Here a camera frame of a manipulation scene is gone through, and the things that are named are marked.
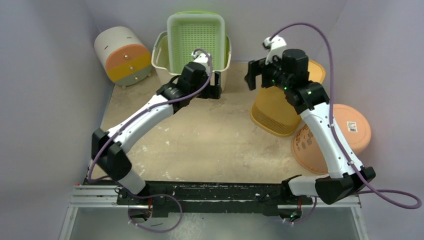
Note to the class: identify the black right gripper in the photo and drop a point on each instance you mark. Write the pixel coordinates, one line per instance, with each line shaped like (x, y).
(260, 73)

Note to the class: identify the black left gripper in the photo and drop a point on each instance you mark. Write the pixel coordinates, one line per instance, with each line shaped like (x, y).
(212, 92)

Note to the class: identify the yellow slatted laundry basket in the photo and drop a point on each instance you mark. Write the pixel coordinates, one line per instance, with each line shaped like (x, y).
(271, 111)

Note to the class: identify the white perforated tray basket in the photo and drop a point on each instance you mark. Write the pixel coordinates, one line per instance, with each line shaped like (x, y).
(190, 30)

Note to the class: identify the peach plastic bucket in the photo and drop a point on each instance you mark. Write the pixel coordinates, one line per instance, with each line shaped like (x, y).
(355, 128)

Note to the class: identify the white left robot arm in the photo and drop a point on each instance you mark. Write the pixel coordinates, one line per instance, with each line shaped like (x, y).
(109, 147)

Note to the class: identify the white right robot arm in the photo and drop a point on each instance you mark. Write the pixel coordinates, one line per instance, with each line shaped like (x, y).
(346, 174)

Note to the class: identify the cream plastic storage basket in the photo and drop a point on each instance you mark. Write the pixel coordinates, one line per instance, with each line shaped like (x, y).
(160, 60)

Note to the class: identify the round pastel drawer cabinet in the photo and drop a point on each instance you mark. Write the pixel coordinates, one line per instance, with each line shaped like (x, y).
(125, 59)

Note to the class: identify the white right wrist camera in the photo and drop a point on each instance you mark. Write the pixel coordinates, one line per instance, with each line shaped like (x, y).
(276, 46)

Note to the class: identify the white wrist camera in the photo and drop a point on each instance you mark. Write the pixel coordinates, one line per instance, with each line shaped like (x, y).
(201, 57)
(276, 46)

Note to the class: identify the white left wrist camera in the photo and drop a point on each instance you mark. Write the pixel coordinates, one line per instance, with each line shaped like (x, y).
(201, 57)

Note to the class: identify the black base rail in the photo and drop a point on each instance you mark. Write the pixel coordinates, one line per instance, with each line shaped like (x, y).
(165, 197)

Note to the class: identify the aluminium frame rails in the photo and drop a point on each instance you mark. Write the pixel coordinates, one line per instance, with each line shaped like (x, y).
(93, 214)

